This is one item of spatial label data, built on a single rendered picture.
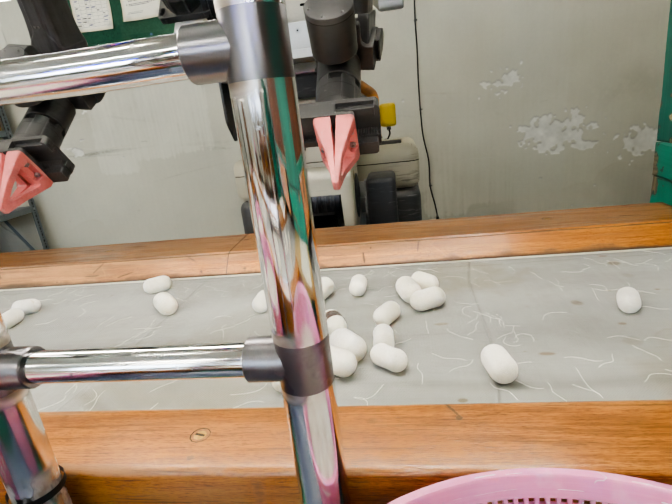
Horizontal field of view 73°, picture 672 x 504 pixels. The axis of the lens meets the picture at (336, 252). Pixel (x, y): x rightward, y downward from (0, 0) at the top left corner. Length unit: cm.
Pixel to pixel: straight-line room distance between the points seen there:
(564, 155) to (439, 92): 70
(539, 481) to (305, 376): 12
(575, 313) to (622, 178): 228
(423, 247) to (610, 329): 24
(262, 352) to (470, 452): 12
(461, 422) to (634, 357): 17
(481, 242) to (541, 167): 199
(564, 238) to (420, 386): 33
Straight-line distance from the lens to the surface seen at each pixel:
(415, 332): 41
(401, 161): 129
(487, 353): 35
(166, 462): 29
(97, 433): 33
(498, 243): 59
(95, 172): 298
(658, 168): 78
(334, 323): 40
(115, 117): 287
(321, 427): 20
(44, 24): 83
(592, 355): 40
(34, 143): 76
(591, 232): 62
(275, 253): 17
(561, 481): 25
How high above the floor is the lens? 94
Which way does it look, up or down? 18 degrees down
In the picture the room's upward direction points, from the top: 7 degrees counter-clockwise
